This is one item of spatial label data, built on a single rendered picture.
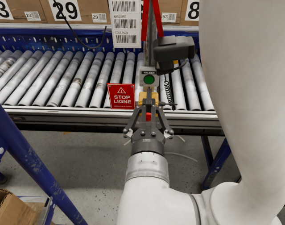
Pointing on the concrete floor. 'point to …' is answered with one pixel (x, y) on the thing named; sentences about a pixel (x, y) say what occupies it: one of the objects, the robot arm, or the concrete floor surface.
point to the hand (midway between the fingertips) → (148, 99)
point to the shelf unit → (30, 169)
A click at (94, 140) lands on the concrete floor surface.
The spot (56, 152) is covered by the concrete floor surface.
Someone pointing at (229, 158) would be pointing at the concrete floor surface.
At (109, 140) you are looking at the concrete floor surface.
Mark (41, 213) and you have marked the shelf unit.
